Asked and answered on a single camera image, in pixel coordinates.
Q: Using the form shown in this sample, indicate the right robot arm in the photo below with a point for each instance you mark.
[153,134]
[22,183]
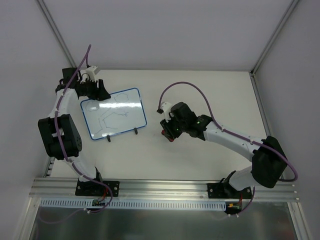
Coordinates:
[265,155]

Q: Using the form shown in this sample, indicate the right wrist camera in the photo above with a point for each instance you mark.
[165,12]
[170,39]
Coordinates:
[165,108]

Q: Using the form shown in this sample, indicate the left aluminium corner post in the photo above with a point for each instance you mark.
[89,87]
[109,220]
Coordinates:
[44,9]

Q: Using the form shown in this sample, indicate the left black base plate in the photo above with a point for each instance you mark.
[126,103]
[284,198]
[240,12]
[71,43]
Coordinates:
[91,189]

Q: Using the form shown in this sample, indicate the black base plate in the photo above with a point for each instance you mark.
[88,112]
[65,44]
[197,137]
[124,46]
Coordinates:
[215,191]
[91,189]

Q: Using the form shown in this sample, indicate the aluminium mounting rail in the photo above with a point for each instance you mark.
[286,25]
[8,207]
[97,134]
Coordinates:
[177,190]

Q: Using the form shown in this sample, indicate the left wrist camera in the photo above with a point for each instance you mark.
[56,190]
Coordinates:
[92,72]

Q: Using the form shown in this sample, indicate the red whiteboard eraser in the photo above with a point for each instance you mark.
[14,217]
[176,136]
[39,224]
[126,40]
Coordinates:
[163,132]

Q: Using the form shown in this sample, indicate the right aluminium corner post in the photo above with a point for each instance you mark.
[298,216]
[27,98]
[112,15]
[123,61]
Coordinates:
[279,27]

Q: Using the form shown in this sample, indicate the blue framed whiteboard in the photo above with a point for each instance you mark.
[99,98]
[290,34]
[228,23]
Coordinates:
[120,114]

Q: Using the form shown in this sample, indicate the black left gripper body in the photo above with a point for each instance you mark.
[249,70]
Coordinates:
[95,89]

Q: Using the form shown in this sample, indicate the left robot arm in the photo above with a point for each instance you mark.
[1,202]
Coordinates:
[60,136]

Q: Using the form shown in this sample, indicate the white slotted cable duct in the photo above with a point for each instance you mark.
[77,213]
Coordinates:
[140,204]

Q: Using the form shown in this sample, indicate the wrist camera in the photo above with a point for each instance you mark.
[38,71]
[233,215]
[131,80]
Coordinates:
[92,72]
[165,108]

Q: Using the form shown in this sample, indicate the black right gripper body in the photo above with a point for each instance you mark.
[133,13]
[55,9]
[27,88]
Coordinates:
[169,130]

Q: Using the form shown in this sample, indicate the aluminium corner post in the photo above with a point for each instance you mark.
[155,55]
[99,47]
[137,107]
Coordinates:
[44,9]
[279,27]

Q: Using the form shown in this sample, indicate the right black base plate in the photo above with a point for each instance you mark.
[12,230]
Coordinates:
[215,191]

